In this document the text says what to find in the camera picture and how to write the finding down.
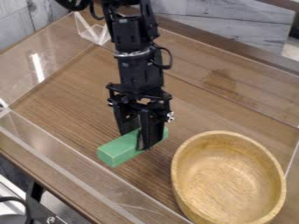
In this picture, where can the black table leg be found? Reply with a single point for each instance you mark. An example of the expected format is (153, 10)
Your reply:
(34, 192)

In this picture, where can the brown wooden bowl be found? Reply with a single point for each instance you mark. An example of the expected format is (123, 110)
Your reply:
(228, 180)

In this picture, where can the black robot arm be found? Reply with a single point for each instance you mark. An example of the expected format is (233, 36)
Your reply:
(133, 26)

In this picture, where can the clear acrylic corner bracket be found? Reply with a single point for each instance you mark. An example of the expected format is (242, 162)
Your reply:
(94, 33)

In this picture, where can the green rectangular block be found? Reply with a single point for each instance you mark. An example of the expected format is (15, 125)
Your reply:
(121, 149)

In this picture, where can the clear acrylic front barrier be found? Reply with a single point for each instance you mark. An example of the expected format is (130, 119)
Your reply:
(81, 182)

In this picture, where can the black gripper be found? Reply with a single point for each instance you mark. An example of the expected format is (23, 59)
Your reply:
(138, 96)

